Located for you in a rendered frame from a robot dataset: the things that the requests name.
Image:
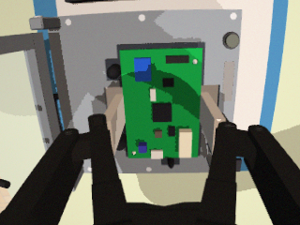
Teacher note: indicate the green circuit board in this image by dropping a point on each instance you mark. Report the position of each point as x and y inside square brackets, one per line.
[162, 96]

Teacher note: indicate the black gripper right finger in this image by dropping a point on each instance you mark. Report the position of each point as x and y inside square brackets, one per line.
[274, 173]

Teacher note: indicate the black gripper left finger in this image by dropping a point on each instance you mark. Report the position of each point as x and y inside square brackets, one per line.
[43, 196]

